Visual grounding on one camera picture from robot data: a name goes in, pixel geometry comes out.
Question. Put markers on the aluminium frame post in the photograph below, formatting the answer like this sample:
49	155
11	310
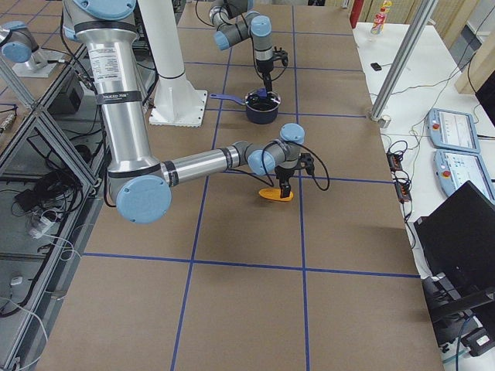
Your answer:
402	56

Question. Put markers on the black power strip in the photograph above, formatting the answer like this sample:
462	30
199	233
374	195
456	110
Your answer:
400	177

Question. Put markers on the black monitor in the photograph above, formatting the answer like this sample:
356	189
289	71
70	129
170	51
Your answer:
458	240

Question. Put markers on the black small device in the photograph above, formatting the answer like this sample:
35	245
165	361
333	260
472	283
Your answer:
376	66

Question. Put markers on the upper teach pendant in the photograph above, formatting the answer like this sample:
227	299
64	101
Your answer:
452	130

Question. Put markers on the glass lid purple knob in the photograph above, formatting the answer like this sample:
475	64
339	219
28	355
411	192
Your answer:
262	101

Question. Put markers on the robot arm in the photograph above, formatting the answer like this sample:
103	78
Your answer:
140	184
236	21

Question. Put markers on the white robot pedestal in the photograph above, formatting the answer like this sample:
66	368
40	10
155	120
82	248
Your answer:
176	101

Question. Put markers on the yellow corn cob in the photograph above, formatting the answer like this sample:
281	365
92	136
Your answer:
275	195

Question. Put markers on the teach pendant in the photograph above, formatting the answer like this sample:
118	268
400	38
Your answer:
452	130
454	168

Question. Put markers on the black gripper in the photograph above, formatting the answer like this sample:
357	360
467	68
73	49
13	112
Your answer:
285	174
265	71

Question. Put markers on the red plastic bottle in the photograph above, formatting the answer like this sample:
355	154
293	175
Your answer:
380	18

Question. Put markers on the lower teach pendant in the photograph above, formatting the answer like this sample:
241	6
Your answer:
454	168

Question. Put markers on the blue saucepan with handle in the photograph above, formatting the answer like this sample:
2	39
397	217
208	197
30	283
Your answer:
254	116

